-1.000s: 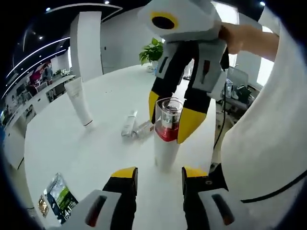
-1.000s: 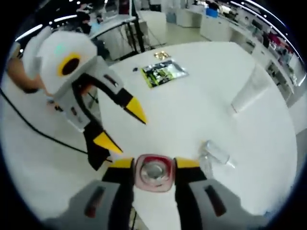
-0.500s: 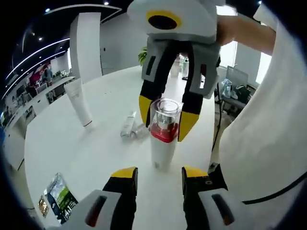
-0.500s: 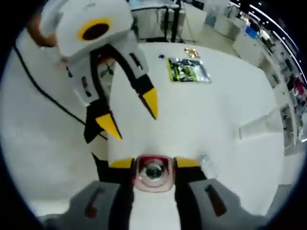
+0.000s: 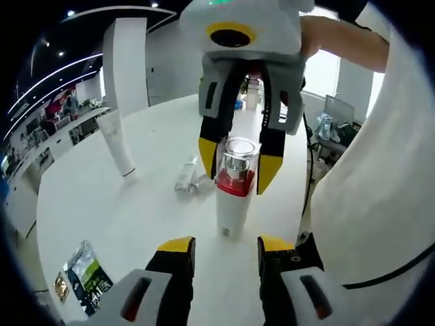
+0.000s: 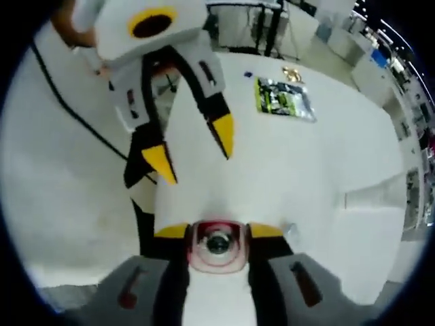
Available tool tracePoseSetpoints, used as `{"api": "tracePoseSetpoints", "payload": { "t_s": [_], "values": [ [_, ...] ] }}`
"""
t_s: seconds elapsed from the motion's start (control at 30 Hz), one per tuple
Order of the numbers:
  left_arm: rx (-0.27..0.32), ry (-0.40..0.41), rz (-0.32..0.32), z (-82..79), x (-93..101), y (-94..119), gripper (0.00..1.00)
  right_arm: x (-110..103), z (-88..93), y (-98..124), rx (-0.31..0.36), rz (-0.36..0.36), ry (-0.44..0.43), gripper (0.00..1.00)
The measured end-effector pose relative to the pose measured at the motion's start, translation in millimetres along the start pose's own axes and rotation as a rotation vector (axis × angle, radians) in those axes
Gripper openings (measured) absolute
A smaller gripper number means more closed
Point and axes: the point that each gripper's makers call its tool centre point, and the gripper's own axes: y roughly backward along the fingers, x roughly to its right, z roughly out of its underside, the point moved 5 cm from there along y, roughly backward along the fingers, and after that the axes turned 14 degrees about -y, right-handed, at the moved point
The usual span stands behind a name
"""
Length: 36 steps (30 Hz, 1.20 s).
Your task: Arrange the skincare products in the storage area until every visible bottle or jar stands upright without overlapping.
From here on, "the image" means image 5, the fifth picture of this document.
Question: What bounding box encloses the long white office desk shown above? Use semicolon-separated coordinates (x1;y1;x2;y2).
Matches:
8;107;112;204

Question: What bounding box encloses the dark blue skincare sachet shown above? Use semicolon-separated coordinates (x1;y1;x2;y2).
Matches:
63;263;84;297

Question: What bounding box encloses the light blue bag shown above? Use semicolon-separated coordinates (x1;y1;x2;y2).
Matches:
315;113;336;141

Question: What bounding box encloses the small clear skincare bottle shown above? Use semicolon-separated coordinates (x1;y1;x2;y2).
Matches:
188;172;214;197
174;155;201;194

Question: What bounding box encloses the white skincare bottle red collar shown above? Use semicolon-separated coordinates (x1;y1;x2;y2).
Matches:
215;135;263;238

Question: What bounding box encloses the black chest cable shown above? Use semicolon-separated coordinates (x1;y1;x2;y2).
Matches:
342;237;434;291

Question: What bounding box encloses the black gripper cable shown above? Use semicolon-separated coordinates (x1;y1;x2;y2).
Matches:
300;111;315;221

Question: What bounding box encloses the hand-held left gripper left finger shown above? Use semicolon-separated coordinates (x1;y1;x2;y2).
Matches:
111;236;197;326

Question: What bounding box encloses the black bag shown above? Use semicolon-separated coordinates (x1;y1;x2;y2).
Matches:
336;122;362;147

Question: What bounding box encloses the white skincare tube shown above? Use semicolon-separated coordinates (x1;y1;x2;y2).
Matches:
96;110;138;180

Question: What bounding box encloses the green black skincare sachet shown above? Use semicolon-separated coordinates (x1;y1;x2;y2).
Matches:
66;239;115;308

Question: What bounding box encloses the gold skincare sachet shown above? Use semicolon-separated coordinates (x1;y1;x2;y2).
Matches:
53;270;71;304

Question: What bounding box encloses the silver desktop monitor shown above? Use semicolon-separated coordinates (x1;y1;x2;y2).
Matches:
324;94;355;124

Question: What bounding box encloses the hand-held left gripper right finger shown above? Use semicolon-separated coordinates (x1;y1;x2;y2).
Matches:
256;233;345;326

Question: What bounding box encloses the translucent plastic container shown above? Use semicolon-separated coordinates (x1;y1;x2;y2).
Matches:
245;77;265;110

